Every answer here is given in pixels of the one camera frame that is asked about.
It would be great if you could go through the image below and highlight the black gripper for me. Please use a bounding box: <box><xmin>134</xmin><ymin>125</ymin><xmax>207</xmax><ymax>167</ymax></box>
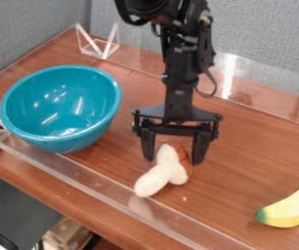
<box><xmin>134</xmin><ymin>88</ymin><xmax>223</xmax><ymax>165</ymax></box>

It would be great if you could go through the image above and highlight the clear acrylic barrier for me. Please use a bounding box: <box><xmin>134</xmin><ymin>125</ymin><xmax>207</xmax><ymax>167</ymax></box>
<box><xmin>75</xmin><ymin>22</ymin><xmax>299</xmax><ymax>130</ymax></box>
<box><xmin>0</xmin><ymin>101</ymin><xmax>258</xmax><ymax>250</ymax></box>

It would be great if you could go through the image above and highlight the wooden object below table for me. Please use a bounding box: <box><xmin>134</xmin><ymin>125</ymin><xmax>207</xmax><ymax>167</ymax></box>
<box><xmin>43</xmin><ymin>218</ymin><xmax>92</xmax><ymax>250</ymax></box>

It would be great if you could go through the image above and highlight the clear acrylic back barrier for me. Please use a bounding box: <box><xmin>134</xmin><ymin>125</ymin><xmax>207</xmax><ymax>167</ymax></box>
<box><xmin>75</xmin><ymin>22</ymin><xmax>299</xmax><ymax>130</ymax></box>

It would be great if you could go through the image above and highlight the clear acrylic front barrier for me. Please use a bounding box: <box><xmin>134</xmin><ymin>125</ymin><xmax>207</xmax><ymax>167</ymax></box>
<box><xmin>0</xmin><ymin>101</ymin><xmax>258</xmax><ymax>250</ymax></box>

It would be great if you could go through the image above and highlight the blue ceramic bowl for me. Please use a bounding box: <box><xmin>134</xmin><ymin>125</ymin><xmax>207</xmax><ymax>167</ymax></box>
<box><xmin>0</xmin><ymin>64</ymin><xmax>123</xmax><ymax>153</ymax></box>

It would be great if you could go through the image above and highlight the yellow toy banana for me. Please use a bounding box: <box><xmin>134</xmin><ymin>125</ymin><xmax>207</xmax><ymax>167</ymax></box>
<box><xmin>256</xmin><ymin>189</ymin><xmax>299</xmax><ymax>228</ymax></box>

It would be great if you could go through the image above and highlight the clear acrylic corner bracket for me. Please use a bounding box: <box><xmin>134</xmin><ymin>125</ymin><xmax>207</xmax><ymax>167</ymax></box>
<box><xmin>76</xmin><ymin>22</ymin><xmax>120</xmax><ymax>60</ymax></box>

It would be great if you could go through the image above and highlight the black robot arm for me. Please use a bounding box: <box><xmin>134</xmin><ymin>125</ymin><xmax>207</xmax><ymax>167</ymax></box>
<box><xmin>115</xmin><ymin>0</ymin><xmax>222</xmax><ymax>165</ymax></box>

